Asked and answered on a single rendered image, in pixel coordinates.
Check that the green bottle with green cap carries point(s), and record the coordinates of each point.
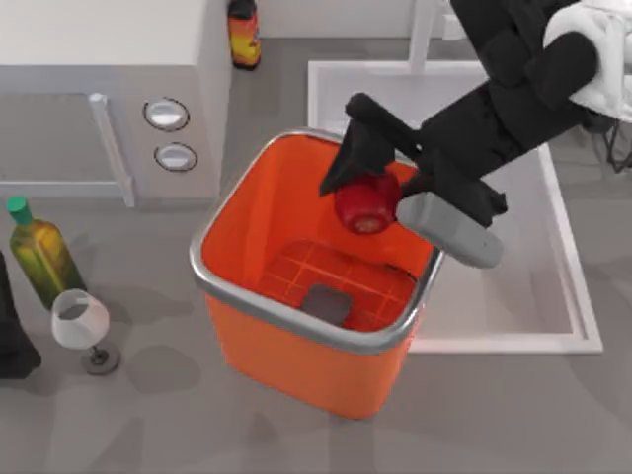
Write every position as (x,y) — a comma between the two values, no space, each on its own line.
(42,252)

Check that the tall white tap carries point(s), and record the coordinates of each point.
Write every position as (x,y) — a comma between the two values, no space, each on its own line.
(422,34)

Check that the red apple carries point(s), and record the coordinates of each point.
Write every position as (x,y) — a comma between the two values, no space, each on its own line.
(365,202)

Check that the orange bin with metal rim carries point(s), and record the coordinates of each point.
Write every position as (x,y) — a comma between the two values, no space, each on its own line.
(306,375)

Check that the pale grey rounded box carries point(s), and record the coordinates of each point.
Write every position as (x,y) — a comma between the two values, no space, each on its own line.
(454,232)

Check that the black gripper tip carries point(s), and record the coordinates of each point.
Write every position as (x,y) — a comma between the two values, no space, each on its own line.
(15,336)

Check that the clear wine glass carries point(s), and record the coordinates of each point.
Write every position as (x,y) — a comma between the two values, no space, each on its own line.
(79,321)

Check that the pale microwave oven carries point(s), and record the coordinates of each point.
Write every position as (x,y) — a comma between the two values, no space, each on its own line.
(49,143)

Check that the dark bottle with orange label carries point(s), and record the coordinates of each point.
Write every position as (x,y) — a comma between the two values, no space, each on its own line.
(244,39)

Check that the white sink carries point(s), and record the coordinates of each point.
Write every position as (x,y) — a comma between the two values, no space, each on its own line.
(518,306)

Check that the large silver microwave knob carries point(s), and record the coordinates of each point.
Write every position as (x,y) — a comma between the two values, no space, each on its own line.
(166,114)

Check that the small silver microwave knob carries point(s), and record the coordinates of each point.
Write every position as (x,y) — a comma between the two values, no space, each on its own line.
(175,157)

